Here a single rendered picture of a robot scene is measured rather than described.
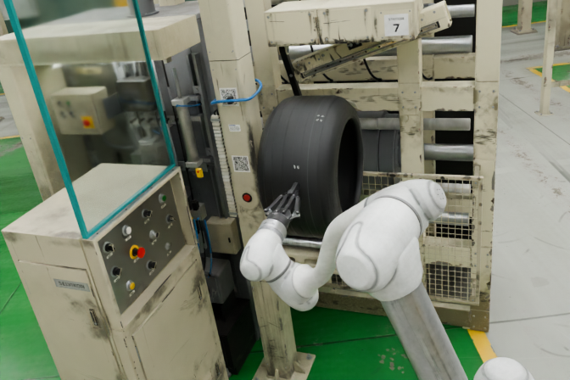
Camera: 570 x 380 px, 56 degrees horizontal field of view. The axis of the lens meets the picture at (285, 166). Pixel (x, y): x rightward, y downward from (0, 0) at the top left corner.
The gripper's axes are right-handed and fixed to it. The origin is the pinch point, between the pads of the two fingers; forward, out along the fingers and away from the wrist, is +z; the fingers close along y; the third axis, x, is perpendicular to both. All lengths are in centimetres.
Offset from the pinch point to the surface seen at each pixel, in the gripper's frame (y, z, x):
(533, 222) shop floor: -93, 178, 150
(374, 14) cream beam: -21, 57, -43
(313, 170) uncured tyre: -6.0, 6.5, -4.6
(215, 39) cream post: 33, 30, -46
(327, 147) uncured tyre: -10.0, 14.1, -9.9
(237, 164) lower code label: 33.5, 23.2, 5.2
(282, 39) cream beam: 17, 55, -36
